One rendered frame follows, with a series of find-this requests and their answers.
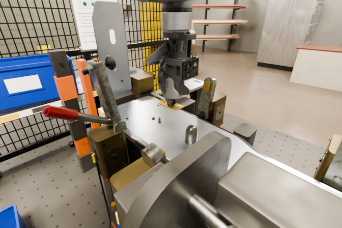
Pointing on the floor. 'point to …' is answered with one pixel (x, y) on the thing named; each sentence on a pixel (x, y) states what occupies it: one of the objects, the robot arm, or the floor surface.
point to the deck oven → (292, 18)
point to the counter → (318, 66)
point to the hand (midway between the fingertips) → (171, 100)
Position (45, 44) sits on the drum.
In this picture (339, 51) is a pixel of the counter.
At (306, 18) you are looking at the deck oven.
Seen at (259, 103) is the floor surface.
